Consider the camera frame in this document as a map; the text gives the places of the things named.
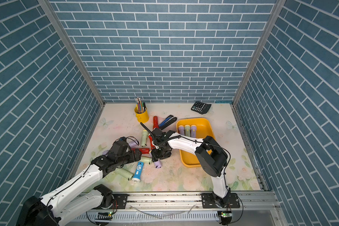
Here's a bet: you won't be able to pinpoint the yellow plastic tray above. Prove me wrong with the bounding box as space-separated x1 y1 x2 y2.
176 117 216 168

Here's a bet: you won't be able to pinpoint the yellow pen cup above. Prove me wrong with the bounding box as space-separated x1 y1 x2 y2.
134 107 149 123

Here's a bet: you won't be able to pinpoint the green flashlight lower left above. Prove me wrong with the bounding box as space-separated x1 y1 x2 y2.
115 168 134 181

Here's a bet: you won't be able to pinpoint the purple flashlight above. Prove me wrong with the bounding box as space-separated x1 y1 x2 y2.
153 160 162 169
178 125 185 136
128 140 138 148
190 125 197 138

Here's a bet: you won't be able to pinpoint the green flashlight lower middle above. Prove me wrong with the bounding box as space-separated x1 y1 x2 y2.
140 156 152 164

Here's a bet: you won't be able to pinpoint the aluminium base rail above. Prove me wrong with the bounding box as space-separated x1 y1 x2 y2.
38 191 289 226

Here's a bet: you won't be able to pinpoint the blue white flashlight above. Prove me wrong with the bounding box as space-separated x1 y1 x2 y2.
131 162 144 183

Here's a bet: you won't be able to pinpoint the black calculator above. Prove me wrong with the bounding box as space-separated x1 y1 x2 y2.
191 101 211 115

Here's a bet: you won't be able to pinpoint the pens in cup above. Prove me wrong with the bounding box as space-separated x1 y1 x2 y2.
135 98 147 114

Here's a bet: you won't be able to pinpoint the small red flashlight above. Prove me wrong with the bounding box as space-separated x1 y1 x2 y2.
153 116 159 130

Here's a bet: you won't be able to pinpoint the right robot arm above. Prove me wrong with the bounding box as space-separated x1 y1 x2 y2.
149 129 231 208

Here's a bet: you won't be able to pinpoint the red flashlight lying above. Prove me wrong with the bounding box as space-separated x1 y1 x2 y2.
135 147 150 154

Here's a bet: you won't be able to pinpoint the green flashlight yellow button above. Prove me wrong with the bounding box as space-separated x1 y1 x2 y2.
184 125 191 137

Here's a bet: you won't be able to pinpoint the green flashlight upright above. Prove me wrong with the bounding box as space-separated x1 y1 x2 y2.
140 130 149 147

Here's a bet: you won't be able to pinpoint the red flashlight white rim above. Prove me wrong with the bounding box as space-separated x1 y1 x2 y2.
148 135 156 151

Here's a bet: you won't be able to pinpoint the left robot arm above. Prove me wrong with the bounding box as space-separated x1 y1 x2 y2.
16 140 142 226

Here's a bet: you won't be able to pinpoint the blue black stapler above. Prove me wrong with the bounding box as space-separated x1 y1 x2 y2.
159 115 177 130

